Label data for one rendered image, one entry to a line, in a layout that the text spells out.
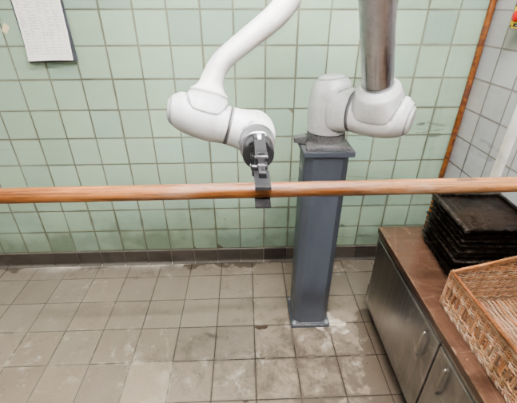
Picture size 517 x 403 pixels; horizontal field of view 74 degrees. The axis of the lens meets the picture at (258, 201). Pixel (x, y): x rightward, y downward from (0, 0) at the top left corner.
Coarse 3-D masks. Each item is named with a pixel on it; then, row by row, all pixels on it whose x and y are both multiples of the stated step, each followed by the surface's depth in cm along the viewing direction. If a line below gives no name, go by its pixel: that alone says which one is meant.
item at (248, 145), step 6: (252, 138) 80; (246, 144) 79; (252, 144) 79; (270, 144) 80; (246, 150) 79; (252, 150) 79; (270, 150) 80; (246, 156) 80; (270, 156) 80; (246, 162) 81; (270, 162) 81
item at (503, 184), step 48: (0, 192) 63; (48, 192) 63; (96, 192) 63; (144, 192) 63; (192, 192) 64; (240, 192) 64; (288, 192) 64; (336, 192) 65; (384, 192) 65; (432, 192) 66; (480, 192) 67
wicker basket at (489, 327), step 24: (480, 264) 113; (504, 264) 113; (456, 288) 112; (480, 288) 119; (504, 288) 119; (456, 312) 112; (480, 312) 100; (504, 312) 117; (480, 336) 109; (504, 336) 92; (480, 360) 101; (504, 360) 92; (504, 384) 92
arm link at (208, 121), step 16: (272, 0) 87; (288, 0) 85; (272, 16) 86; (288, 16) 87; (240, 32) 86; (256, 32) 86; (272, 32) 88; (224, 48) 86; (240, 48) 86; (208, 64) 87; (224, 64) 87; (208, 80) 86; (176, 96) 86; (192, 96) 85; (208, 96) 85; (224, 96) 88; (176, 112) 85; (192, 112) 85; (208, 112) 85; (224, 112) 87; (176, 128) 89; (192, 128) 87; (208, 128) 87; (224, 128) 87
